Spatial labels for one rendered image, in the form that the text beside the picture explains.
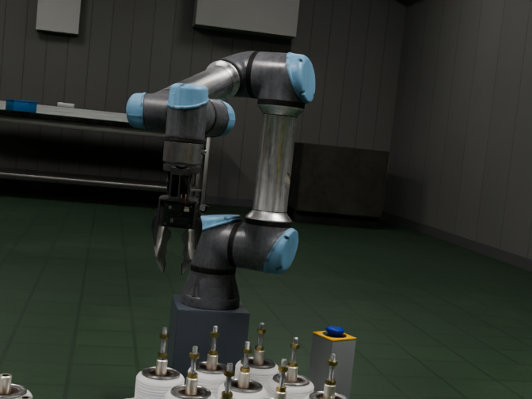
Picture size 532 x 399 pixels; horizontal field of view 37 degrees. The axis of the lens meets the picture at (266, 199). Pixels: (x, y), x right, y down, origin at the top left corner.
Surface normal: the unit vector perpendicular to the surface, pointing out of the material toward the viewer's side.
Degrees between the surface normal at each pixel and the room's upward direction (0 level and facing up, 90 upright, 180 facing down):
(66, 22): 90
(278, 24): 90
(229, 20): 90
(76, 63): 90
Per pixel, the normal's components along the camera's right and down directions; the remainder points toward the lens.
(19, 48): 0.19, 0.10
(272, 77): -0.38, 0.02
